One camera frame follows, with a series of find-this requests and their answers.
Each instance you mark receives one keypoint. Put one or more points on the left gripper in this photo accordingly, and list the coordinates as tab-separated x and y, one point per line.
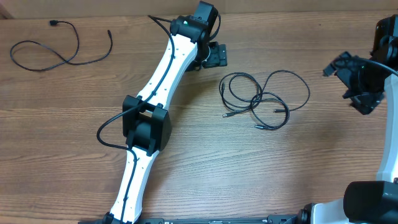
219	55

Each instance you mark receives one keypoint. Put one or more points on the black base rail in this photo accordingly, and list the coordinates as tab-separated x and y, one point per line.
271	219

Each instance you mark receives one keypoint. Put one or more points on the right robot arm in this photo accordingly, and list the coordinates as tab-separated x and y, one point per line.
371	201

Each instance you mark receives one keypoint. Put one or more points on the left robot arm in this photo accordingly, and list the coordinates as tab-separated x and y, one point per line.
146	121

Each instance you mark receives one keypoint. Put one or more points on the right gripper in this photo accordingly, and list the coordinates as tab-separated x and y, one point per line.
342	67

